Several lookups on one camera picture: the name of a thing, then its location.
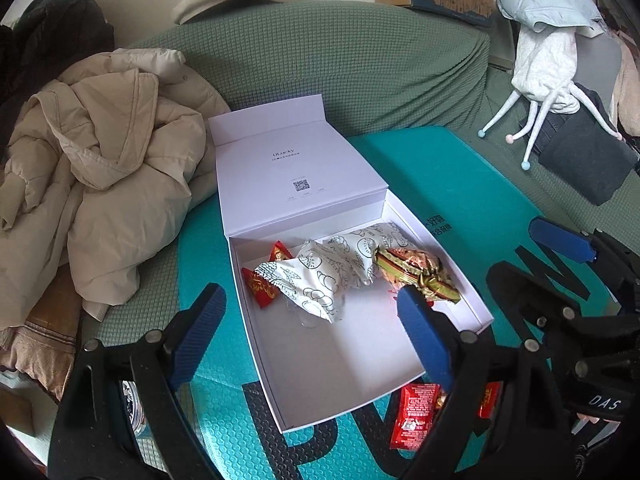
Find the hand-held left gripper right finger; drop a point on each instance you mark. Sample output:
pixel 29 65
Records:
pixel 425 340

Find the person's right hand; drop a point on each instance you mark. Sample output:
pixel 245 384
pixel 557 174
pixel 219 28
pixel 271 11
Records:
pixel 595 417

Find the silver metal object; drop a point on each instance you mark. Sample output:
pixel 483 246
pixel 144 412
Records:
pixel 134 405

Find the beige down jacket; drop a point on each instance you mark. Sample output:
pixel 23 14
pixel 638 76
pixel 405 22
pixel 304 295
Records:
pixel 100 160

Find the dark jacket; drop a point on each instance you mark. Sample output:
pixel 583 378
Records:
pixel 55 20

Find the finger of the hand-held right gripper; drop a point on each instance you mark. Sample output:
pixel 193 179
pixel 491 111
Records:
pixel 530 290
pixel 560 242

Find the light blue padded jacket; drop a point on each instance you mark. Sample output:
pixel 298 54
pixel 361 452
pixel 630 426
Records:
pixel 545 0

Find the white plush toy long legs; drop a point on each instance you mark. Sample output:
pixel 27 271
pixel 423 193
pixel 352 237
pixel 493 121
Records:
pixel 499 114

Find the white cardboard gift box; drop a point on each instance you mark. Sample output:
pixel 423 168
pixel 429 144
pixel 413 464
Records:
pixel 280 160

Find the red sauce packet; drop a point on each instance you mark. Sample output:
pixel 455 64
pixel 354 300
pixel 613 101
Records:
pixel 412 415

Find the black folded garment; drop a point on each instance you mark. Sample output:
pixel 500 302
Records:
pixel 585 160

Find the teal foam mat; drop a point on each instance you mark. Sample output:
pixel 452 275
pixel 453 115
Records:
pixel 450 185

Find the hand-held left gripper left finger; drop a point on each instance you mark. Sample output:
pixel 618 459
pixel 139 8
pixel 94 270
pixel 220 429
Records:
pixel 200 340

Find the small red candy packet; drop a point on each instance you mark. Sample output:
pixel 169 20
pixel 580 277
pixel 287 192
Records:
pixel 490 400

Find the red gold snack packet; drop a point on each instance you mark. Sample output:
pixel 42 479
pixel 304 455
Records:
pixel 410 265

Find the pink fleece garment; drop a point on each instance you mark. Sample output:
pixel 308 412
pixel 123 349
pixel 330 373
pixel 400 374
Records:
pixel 627 80

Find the white printed snack packet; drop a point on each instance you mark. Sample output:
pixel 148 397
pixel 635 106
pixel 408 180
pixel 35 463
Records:
pixel 310 285
pixel 365 247

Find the green covered sofa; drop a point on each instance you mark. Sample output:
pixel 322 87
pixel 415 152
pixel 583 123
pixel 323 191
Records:
pixel 350 60

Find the brown blanket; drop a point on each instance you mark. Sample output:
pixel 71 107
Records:
pixel 40 340

